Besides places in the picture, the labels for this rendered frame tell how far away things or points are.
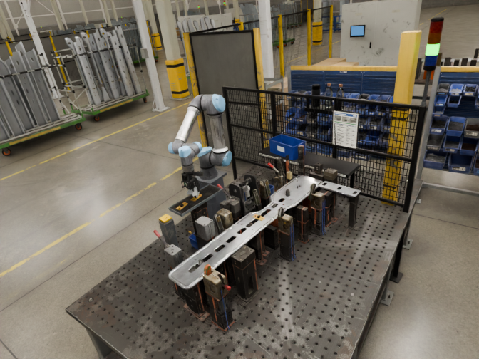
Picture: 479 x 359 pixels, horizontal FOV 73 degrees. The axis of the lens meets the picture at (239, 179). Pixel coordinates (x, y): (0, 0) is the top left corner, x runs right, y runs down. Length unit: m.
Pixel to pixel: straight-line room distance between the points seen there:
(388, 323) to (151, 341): 1.79
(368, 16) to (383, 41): 0.67
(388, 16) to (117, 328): 8.01
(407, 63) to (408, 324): 1.91
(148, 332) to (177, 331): 0.17
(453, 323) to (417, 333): 0.30
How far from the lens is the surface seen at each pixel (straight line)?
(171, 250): 1.98
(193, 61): 5.08
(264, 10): 6.60
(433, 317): 3.10
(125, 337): 2.13
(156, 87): 9.03
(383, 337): 2.88
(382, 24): 8.73
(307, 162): 2.82
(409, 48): 2.51
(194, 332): 2.01
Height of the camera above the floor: 2.27
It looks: 28 degrees down
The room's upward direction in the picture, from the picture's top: 7 degrees counter-clockwise
